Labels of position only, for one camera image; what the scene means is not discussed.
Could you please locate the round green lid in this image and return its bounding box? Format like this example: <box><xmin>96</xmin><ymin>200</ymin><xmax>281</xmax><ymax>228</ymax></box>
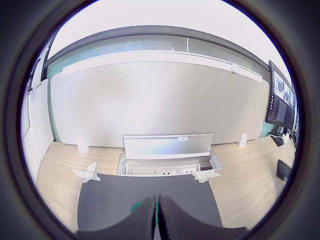
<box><xmin>130</xmin><ymin>201</ymin><xmax>160</xmax><ymax>227</ymax></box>

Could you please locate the dark grey mat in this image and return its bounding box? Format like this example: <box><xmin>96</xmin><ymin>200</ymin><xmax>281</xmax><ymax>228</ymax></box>
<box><xmin>76</xmin><ymin>172</ymin><xmax>224</xmax><ymax>233</ymax></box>

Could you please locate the black keyboard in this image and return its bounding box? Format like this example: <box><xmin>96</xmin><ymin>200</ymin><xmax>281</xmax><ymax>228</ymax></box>
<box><xmin>276</xmin><ymin>159</ymin><xmax>293</xmax><ymax>182</ymax></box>

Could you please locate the wide pale grey partition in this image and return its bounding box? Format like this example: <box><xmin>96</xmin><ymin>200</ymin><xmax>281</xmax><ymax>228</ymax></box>
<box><xmin>48</xmin><ymin>61</ymin><xmax>272</xmax><ymax>148</ymax></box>

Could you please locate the narrow pale grey partition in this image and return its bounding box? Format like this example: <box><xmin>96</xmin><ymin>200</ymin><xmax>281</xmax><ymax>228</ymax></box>
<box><xmin>21</xmin><ymin>79</ymin><xmax>55</xmax><ymax>161</ymax></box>

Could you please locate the black computer monitor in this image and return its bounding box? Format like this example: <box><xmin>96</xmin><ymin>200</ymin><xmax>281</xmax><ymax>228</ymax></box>
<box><xmin>265</xmin><ymin>59</ymin><xmax>297</xmax><ymax>131</ymax></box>

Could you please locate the white partition rail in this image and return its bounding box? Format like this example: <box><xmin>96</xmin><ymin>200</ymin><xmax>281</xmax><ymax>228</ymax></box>
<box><xmin>62</xmin><ymin>49</ymin><xmax>263</xmax><ymax>83</ymax></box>

